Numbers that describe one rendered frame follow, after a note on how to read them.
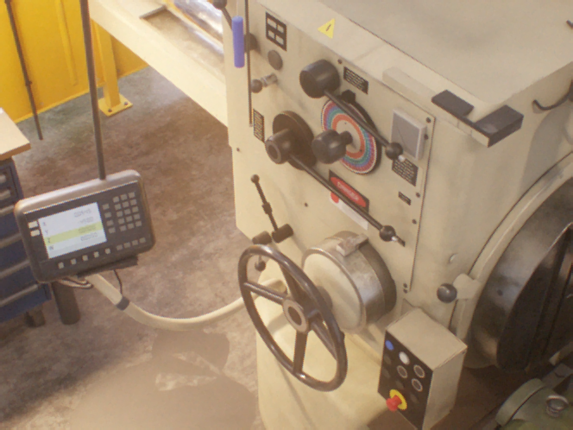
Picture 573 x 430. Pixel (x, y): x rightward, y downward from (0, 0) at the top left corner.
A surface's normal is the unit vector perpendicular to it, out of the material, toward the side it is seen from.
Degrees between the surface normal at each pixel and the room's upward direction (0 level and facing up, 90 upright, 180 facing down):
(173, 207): 0
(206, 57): 0
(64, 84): 90
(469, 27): 0
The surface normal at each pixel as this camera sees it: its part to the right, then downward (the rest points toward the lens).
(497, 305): -0.74, 0.22
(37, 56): 0.64, 0.54
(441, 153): -0.77, 0.44
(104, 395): 0.00, -0.72
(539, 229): -0.45, -0.33
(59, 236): 0.39, 0.35
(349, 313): -0.36, 0.64
